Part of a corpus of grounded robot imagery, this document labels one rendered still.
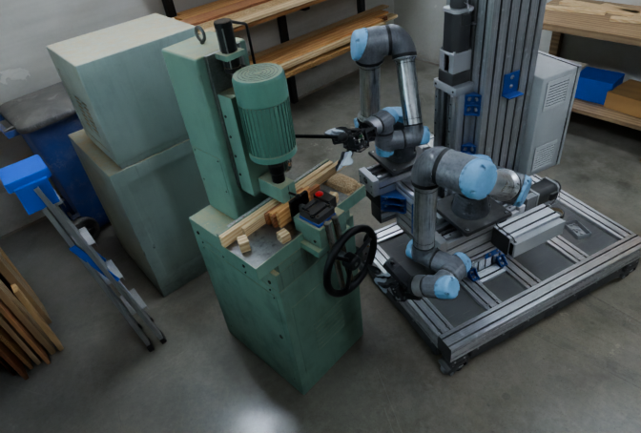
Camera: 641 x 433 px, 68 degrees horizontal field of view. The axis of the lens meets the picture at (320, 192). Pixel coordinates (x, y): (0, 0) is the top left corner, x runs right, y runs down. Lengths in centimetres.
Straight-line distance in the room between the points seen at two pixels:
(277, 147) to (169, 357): 146
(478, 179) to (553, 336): 143
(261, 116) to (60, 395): 185
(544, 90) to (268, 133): 110
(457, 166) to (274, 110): 61
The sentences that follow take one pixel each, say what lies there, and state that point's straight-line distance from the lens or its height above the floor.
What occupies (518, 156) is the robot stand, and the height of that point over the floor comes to 86.
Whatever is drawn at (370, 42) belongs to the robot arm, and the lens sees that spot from 189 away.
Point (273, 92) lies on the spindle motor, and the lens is 155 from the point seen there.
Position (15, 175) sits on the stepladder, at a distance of 214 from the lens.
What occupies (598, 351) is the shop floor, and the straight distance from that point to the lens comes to 268.
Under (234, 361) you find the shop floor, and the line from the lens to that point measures 257.
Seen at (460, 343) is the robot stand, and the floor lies 23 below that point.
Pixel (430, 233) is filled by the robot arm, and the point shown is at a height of 97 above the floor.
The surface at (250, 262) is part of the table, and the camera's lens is 169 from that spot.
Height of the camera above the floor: 205
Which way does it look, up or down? 36 degrees down
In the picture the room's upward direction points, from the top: 8 degrees counter-clockwise
